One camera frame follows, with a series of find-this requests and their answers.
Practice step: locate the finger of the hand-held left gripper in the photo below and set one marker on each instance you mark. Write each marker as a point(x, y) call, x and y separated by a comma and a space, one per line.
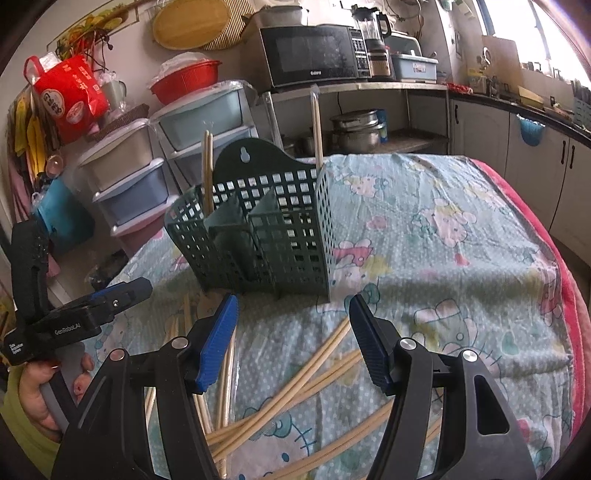
point(129, 293)

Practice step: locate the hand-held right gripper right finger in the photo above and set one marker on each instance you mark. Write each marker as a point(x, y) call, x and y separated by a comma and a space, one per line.
point(369, 346)

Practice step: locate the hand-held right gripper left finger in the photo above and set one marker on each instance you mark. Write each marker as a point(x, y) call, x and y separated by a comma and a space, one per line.
point(217, 344)

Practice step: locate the pile of chopsticks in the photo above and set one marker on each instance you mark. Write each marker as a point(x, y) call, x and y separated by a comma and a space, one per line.
point(295, 392)

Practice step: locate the green plastic utensil holder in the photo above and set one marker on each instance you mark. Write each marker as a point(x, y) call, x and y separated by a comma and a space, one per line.
point(277, 230)

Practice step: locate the bare bamboo chopstick pair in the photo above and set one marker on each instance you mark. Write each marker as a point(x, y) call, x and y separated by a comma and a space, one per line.
point(208, 175)

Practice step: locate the person's left hand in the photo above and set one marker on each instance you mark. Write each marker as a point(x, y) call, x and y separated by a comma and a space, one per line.
point(27, 397)

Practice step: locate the pink plastic drawer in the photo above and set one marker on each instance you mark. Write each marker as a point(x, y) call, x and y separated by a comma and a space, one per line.
point(138, 230)

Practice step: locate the printed cartoon blanket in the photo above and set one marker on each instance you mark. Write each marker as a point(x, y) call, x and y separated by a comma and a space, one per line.
point(438, 277)

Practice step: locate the lavender plastic drawer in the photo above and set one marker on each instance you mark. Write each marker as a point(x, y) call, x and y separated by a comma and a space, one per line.
point(131, 194)

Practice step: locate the yellow hanging cloth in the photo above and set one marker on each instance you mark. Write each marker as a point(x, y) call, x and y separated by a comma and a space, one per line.
point(34, 134)

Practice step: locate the dark wicker basket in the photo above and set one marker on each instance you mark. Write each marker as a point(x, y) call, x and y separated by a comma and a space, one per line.
point(117, 122)

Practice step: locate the red plastic bag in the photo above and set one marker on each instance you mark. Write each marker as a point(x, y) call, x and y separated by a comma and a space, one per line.
point(69, 97)

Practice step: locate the clear glass cup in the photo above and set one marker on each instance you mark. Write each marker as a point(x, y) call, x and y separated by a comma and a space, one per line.
point(113, 94)

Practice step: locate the red plastic basin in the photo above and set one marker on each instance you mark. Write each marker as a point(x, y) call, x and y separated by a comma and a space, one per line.
point(184, 85)

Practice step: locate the stacked steel pots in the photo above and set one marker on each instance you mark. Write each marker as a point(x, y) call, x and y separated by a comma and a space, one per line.
point(355, 131)

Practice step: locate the blue can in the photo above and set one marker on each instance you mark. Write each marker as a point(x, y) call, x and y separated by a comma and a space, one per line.
point(383, 127)

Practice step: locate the white kitchen cabinets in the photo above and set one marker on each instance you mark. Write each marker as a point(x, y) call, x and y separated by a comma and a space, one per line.
point(531, 166)

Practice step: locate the metal kitchen shelf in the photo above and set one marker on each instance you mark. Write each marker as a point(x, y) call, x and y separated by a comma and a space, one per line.
point(392, 86)

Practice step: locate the round bamboo tray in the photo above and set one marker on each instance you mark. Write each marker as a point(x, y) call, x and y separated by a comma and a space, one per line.
point(189, 23)

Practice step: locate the grey-blue dish rack box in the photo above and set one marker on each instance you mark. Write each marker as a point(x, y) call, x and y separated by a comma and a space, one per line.
point(413, 67)

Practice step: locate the striped round mat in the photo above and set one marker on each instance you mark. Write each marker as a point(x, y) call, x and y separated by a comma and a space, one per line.
point(238, 27)

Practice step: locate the black microwave oven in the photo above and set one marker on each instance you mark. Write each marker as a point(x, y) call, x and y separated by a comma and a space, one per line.
point(309, 53)

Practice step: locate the grey lidded pot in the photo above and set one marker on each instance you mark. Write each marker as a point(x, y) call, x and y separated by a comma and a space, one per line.
point(281, 16)

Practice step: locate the wooden cutting board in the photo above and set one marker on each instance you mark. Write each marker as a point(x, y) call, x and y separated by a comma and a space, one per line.
point(503, 57)

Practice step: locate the black blender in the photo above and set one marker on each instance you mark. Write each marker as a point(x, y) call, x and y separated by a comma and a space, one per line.
point(374, 27)

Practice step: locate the teal cutlery basket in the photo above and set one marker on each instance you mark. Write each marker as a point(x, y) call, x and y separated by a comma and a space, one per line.
point(582, 104)

